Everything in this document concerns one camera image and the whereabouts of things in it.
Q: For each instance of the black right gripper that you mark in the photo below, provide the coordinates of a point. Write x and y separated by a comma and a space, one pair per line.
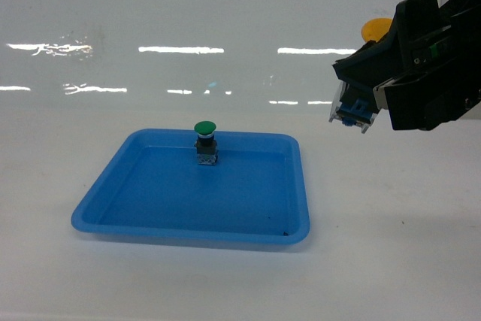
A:
448, 85

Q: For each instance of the yellow mushroom push button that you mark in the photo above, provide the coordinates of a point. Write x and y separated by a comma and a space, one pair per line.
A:
351, 106

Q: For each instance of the green mushroom push button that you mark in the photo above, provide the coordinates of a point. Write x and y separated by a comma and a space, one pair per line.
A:
206, 145

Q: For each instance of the blue plastic tray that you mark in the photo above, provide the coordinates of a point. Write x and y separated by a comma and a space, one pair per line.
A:
154, 187

